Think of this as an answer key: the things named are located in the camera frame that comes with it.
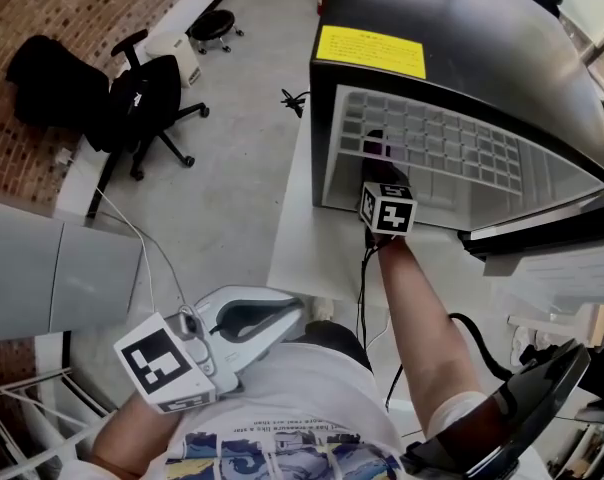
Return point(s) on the person's white printed t-shirt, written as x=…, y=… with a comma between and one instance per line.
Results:
x=307, y=398

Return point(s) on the person's left forearm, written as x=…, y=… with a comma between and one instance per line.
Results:
x=132, y=438

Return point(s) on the purple cleaning cloth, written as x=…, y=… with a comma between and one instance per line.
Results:
x=374, y=147

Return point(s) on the small white appliance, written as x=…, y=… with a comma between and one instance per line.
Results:
x=172, y=53

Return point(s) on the black round stool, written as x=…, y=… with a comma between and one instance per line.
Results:
x=214, y=23

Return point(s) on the white metal rack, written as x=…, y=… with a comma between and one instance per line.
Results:
x=22, y=408

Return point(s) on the person's right forearm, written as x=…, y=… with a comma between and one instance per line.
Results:
x=422, y=328

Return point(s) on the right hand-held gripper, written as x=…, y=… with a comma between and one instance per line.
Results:
x=392, y=213

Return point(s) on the black armrest office chair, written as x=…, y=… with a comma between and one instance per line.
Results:
x=142, y=98

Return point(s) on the person's black shorts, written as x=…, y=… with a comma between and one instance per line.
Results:
x=337, y=338

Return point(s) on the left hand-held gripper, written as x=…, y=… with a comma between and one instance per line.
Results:
x=157, y=363

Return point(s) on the black mini fridge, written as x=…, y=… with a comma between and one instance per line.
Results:
x=457, y=13

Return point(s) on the white rectangular table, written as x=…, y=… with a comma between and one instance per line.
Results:
x=322, y=248

